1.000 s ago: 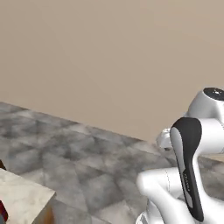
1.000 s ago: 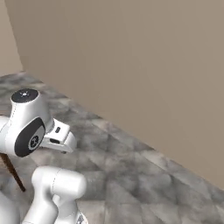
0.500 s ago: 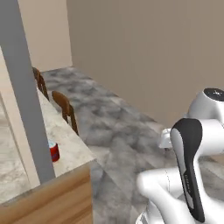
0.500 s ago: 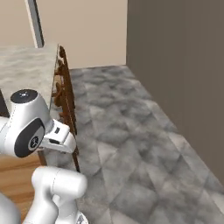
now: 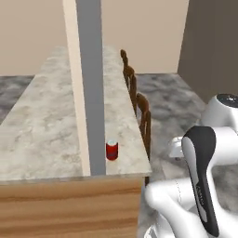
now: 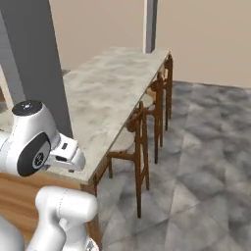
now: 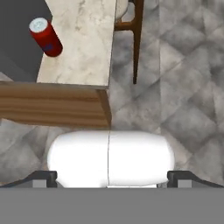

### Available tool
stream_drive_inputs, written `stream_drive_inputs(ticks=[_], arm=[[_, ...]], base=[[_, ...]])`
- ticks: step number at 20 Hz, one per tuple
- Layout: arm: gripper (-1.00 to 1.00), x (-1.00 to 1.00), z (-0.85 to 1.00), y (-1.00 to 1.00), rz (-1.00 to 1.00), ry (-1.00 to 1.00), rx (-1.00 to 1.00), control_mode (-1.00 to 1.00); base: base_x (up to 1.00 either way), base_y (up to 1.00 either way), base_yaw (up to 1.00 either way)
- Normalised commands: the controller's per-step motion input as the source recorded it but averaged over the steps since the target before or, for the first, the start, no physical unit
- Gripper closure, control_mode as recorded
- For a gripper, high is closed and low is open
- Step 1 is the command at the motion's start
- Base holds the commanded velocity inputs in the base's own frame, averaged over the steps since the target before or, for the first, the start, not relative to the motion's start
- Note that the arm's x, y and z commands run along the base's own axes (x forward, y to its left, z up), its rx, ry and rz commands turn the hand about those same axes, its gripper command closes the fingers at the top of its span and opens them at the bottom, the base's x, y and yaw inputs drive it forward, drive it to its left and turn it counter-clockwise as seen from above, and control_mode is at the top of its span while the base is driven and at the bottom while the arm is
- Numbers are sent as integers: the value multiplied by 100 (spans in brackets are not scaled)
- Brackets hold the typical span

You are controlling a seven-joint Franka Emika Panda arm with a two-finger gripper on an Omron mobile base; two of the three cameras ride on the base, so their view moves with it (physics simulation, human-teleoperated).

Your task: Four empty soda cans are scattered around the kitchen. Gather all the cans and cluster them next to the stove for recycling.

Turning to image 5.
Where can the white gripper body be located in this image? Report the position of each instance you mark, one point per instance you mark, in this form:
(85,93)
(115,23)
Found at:
(176,148)

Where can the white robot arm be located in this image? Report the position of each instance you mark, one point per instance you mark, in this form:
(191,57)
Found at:
(182,198)

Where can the red soda can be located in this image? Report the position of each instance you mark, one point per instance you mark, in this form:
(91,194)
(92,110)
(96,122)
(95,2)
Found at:
(112,151)

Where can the brown wooden chair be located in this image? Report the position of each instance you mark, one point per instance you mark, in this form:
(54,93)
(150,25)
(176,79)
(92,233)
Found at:
(145,121)
(124,58)
(132,83)

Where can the grey and beige column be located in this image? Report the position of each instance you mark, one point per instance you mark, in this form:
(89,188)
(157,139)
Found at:
(89,93)

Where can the wooden island cabinet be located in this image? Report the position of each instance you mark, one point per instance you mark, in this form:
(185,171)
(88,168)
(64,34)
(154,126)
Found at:
(68,207)

